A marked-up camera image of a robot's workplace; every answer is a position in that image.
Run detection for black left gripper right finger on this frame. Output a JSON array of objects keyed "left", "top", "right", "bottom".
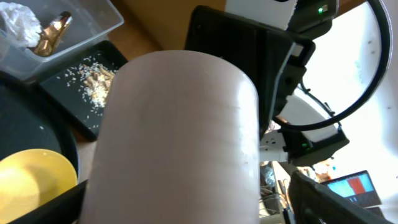
[{"left": 289, "top": 171, "right": 390, "bottom": 224}]

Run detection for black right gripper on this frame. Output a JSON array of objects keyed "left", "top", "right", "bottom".
[{"left": 185, "top": 6, "right": 315, "bottom": 136}]

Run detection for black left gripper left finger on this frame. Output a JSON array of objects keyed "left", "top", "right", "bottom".
[{"left": 11, "top": 180, "right": 88, "bottom": 224}]

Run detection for yellow bowl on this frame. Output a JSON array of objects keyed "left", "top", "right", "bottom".
[{"left": 1, "top": 149, "right": 78, "bottom": 223}]

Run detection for pink cup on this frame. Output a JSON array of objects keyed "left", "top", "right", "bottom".
[{"left": 79, "top": 50, "right": 259, "bottom": 223}]

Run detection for brown gold coffee sachet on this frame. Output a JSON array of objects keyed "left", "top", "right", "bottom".
[{"left": 33, "top": 11, "right": 73, "bottom": 57}]

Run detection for white napkin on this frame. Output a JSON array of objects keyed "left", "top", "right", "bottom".
[{"left": 1, "top": 2, "right": 42, "bottom": 47}]

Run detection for food scraps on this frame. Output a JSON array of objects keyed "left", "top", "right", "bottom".
[{"left": 55, "top": 54, "right": 117, "bottom": 122}]

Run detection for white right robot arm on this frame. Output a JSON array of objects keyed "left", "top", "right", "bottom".
[{"left": 185, "top": 1, "right": 348, "bottom": 166}]

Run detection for laptop with coloured screen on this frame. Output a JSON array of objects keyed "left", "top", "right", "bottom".
[{"left": 322, "top": 170, "right": 385, "bottom": 218}]

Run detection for black round tray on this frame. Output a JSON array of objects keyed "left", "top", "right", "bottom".
[{"left": 1, "top": 72, "right": 80, "bottom": 175}]

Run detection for black rectangular tray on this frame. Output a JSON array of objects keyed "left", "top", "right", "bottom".
[{"left": 38, "top": 40, "right": 127, "bottom": 141}]

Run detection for clear plastic bin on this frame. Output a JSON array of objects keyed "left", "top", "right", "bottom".
[{"left": 1, "top": 0, "right": 124, "bottom": 80}]

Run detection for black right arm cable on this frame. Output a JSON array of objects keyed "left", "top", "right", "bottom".
[{"left": 273, "top": 0, "right": 393, "bottom": 131}]

